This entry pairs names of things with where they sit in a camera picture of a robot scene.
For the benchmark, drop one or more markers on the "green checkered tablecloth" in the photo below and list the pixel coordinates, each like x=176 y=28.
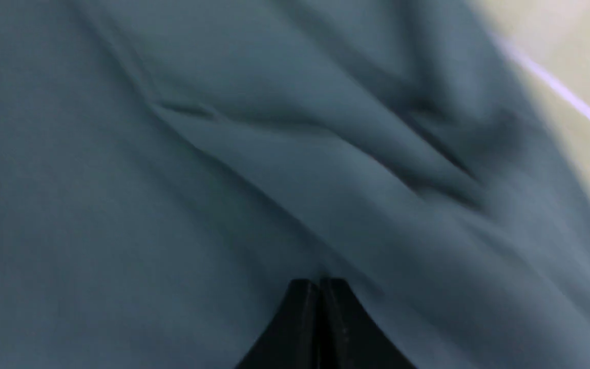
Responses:
x=550 y=43

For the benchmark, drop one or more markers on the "green long-sleeve shirt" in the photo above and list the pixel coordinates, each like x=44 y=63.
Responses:
x=168 y=167

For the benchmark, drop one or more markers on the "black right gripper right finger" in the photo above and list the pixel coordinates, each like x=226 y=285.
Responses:
x=348 y=337

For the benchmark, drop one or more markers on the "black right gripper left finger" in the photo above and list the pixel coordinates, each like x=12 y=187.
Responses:
x=290 y=339

